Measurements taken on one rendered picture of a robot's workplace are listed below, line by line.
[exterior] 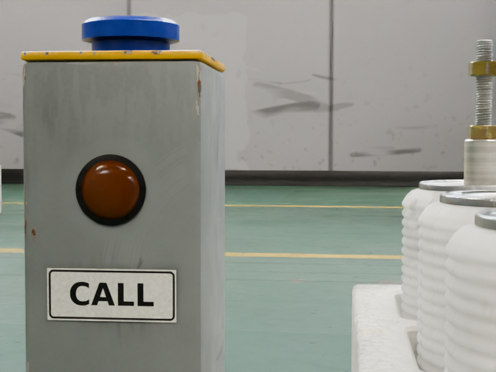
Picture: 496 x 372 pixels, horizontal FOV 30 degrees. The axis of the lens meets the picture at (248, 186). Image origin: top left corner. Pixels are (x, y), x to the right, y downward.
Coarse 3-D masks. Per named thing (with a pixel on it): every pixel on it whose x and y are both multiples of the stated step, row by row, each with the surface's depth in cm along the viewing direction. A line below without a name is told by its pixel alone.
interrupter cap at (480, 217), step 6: (486, 210) 34; (492, 210) 35; (480, 216) 32; (486, 216) 32; (492, 216) 32; (480, 222) 32; (486, 222) 32; (492, 222) 31; (486, 228) 32; (492, 228) 31
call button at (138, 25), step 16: (112, 16) 36; (128, 16) 36; (144, 16) 36; (96, 32) 37; (112, 32) 36; (128, 32) 36; (144, 32) 36; (160, 32) 37; (176, 32) 38; (96, 48) 37; (112, 48) 37; (128, 48) 37; (144, 48) 37; (160, 48) 37
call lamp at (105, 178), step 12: (96, 168) 35; (108, 168) 35; (120, 168) 35; (84, 180) 35; (96, 180) 35; (108, 180) 35; (120, 180) 35; (132, 180) 35; (84, 192) 35; (96, 192) 35; (108, 192) 35; (120, 192) 35; (132, 192) 35; (96, 204) 35; (108, 204) 35; (120, 204) 35; (132, 204) 35; (108, 216) 35; (120, 216) 35
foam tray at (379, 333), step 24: (360, 288) 63; (384, 288) 63; (360, 312) 54; (384, 312) 54; (360, 336) 48; (384, 336) 48; (408, 336) 50; (360, 360) 43; (384, 360) 42; (408, 360) 42
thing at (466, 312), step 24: (456, 240) 32; (480, 240) 31; (456, 264) 32; (480, 264) 30; (456, 288) 32; (480, 288) 31; (456, 312) 32; (480, 312) 30; (456, 336) 32; (480, 336) 31; (456, 360) 32; (480, 360) 31
